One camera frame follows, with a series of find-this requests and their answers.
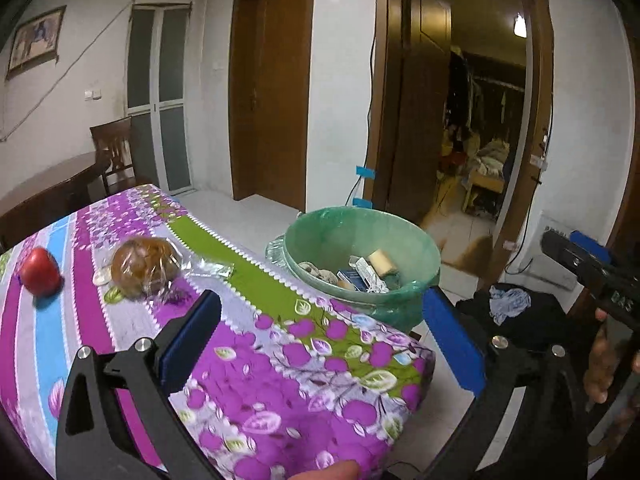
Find round wooden dining table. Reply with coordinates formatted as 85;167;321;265
0;151;108;251

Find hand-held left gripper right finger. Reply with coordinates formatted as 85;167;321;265
422;285;591;480

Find thin wall cable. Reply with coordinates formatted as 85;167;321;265
0;2;132;143

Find green lined trash bin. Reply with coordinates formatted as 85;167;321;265
265;205;443;333

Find floral purple tablecloth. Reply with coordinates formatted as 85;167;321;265
0;184;436;480

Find wrapped bread loaf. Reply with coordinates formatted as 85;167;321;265
97;237;236;306

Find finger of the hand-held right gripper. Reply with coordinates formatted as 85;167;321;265
541;229;609;287
571;230;612;264

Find pile of laundry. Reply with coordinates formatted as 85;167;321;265
470;137;511;181

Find red apple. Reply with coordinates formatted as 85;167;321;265
19;246;63;297

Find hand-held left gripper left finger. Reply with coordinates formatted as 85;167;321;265
55;289;223;480

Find dark clothing pile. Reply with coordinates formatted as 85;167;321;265
455;282;596;361

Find frosted glass double door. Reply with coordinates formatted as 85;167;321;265
124;2;193;196

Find dark open wooden door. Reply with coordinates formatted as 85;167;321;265
387;0;453;221

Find person's left hand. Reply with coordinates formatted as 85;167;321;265
287;460;362;480

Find framed elephant picture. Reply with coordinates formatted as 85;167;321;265
5;5;67;81

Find wooden doorway frame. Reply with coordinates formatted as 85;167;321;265
372;0;556;281

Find white wall heater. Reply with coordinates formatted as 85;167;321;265
520;212;581;291

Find hanging clothes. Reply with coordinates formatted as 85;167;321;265
450;47;526;131

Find white printed paper wrapper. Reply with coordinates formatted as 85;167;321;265
350;256;392;293

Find beige block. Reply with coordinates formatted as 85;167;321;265
367;249;398;277

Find wooden dining chair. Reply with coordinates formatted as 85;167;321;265
90;116;160;196

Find light blue crumpled cloth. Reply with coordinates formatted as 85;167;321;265
489;284;532;326

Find closed wooden door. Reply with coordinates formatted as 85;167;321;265
227;0;317;213

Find person's right hand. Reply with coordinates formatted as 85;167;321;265
582;307;640;406

